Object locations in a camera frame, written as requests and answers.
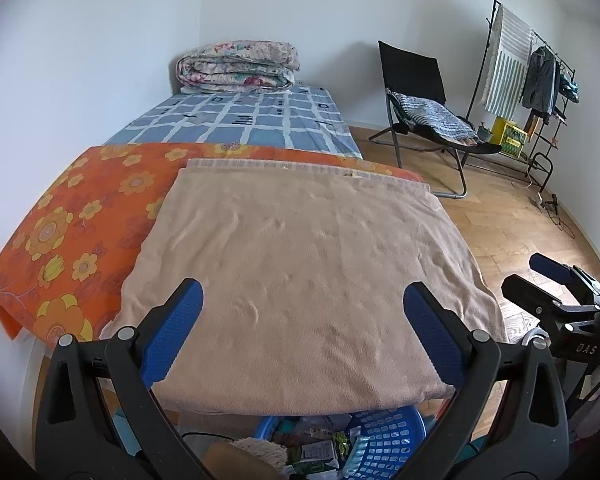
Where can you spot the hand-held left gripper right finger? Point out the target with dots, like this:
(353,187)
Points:
(432,330)

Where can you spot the beige blanket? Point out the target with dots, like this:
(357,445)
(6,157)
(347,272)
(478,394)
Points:
(305,285)

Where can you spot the yellow crate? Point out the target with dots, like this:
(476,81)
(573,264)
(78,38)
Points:
(509,136)

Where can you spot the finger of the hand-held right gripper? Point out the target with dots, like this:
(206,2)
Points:
(550,270)
(527,295)

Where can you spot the blue plastic basket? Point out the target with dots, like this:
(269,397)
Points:
(390,440)

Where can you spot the black folding chair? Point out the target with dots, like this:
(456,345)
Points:
(410,70)

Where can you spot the striped white towel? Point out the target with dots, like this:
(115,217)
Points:
(505,60)

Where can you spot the orange floral sheet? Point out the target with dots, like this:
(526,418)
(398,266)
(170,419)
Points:
(70,210)

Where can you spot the dark grey jacket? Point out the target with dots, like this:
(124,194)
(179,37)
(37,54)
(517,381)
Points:
(537,85)

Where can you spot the clear plastic wrapper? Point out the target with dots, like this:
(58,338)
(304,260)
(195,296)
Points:
(355,460)

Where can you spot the blue checked bed sheet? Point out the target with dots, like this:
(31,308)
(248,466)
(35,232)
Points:
(260,120)

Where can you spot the striped chair cushion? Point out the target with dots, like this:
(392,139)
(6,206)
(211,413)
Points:
(435,115)

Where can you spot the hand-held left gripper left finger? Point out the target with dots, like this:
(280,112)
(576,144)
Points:
(175,330)

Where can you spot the black clothes rack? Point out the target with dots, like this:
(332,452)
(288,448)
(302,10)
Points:
(531,172)

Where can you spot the beige fuzzy cloth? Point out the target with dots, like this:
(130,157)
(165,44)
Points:
(260,452)

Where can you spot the teal garment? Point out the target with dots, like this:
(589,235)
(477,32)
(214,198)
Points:
(569,90)

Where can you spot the folded floral quilt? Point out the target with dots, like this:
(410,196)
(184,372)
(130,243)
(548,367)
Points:
(235,67)

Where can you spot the white bed frame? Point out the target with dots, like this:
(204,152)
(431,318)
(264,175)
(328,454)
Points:
(32,375)

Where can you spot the green milk carton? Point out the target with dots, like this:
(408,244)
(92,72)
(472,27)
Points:
(317,452)

